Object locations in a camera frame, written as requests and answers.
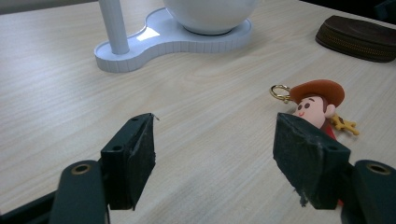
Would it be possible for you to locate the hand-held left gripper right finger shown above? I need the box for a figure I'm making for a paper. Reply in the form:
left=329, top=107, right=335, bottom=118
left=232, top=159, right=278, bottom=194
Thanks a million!
left=272, top=112, right=352, bottom=210

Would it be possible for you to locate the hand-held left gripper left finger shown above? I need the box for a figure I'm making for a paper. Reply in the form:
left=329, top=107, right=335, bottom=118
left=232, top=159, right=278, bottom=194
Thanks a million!
left=100, top=112, right=157, bottom=211

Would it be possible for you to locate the cowboy figure keychain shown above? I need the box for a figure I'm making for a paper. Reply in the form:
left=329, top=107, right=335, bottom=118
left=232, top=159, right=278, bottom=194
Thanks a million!
left=269, top=78, right=361, bottom=207

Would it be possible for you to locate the white lamp stand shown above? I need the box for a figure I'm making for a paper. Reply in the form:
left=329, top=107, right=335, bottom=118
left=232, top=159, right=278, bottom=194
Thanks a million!
left=93, top=0, right=260, bottom=74

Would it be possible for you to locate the dark brown zipper pouch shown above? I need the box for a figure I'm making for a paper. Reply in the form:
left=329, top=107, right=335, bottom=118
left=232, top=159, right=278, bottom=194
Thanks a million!
left=315, top=15, right=396, bottom=63

